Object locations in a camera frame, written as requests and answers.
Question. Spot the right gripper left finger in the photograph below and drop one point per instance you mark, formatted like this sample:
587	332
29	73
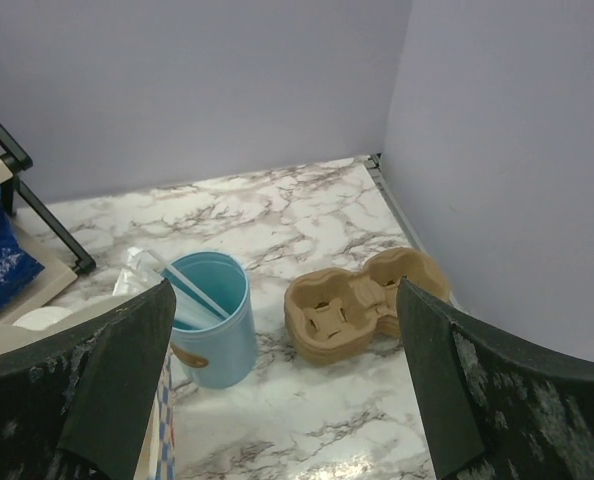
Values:
76	398

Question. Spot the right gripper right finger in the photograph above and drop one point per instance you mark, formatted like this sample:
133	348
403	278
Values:
493	405

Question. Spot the checkered paper bag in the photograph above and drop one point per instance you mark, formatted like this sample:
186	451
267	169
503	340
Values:
157	457

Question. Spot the black beige shelf rack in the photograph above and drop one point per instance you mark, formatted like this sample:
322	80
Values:
56	276

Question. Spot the white wrapped straws bundle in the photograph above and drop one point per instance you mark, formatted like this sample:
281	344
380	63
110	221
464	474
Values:
142	269

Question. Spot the stacked brown cup carriers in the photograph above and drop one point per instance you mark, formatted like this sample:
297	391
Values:
333	314

